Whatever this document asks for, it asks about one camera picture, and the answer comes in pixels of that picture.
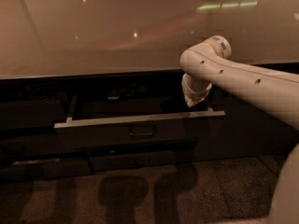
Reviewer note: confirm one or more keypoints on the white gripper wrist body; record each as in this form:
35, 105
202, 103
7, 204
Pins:
195, 95

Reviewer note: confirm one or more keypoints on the dark drawer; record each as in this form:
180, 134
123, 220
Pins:
92, 122
28, 145
30, 114
137, 160
19, 171

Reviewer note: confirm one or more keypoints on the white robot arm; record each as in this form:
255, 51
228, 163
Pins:
276, 93

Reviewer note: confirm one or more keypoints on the dark cabinet door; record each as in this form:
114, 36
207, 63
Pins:
243, 131

